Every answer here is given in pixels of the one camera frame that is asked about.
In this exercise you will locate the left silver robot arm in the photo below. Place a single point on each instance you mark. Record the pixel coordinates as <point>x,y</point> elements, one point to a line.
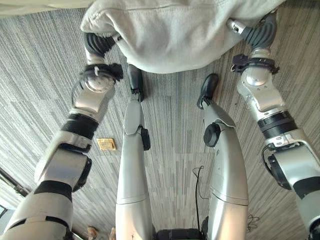
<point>62,165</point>

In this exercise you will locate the small tan object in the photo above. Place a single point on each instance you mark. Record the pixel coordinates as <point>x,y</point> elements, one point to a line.
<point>92,231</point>
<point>113,233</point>

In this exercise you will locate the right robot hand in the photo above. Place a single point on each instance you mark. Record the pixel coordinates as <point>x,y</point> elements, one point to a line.
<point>261,35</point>

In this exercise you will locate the brass floor socket plate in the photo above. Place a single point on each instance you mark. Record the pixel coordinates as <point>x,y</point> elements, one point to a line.
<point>107,144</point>

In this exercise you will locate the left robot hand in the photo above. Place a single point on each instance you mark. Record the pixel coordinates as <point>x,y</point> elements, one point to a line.
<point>96,46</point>

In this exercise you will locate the right silver robot leg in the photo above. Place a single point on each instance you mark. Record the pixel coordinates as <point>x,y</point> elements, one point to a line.
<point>227,162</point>

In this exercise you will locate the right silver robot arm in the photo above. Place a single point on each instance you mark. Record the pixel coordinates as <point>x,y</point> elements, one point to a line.
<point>292,165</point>

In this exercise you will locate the left silver robot leg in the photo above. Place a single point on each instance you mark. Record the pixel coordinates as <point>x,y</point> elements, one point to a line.
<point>132,175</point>

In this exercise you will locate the light grey fabric cushion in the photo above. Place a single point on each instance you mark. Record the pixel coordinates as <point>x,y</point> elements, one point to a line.
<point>172,35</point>

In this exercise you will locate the silver robot leg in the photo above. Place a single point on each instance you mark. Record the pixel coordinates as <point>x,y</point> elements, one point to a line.
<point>227,162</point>
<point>132,175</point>

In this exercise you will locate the dark metal window frame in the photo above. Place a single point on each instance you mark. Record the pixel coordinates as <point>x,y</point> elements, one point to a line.
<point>12,182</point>

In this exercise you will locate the cream fabric sofa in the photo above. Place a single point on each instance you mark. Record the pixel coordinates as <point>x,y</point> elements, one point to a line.
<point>30,7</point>

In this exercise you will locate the black robot pelvis part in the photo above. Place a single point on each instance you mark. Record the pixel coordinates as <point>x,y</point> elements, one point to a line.
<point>178,234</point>

